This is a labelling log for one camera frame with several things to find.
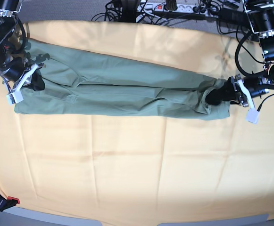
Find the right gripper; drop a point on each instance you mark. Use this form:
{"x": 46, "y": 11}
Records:
{"x": 16, "y": 69}

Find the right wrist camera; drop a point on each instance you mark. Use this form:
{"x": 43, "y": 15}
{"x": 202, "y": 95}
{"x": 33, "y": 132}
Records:
{"x": 14, "y": 97}

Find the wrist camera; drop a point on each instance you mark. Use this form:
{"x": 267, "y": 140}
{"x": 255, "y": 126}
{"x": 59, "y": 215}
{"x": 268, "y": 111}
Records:
{"x": 252, "y": 116}
{"x": 14, "y": 97}

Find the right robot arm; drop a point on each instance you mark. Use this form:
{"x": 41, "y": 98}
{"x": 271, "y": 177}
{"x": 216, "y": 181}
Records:
{"x": 13, "y": 39}

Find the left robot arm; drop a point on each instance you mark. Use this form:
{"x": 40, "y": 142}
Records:
{"x": 258, "y": 18}

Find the yellow table cloth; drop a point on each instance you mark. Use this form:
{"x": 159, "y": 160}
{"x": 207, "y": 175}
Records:
{"x": 138, "y": 171}

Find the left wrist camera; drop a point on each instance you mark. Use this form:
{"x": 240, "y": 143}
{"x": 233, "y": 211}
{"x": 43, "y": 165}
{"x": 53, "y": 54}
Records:
{"x": 252, "y": 116}

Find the green T-shirt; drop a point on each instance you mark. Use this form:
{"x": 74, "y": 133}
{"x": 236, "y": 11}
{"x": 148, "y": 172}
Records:
{"x": 83, "y": 82}

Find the white power strip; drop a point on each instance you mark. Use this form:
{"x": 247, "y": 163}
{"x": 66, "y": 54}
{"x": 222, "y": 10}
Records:
{"x": 173, "y": 8}

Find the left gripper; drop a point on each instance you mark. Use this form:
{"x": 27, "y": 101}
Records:
{"x": 241, "y": 92}

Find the black power adapter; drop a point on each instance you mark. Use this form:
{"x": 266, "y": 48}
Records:
{"x": 233, "y": 17}

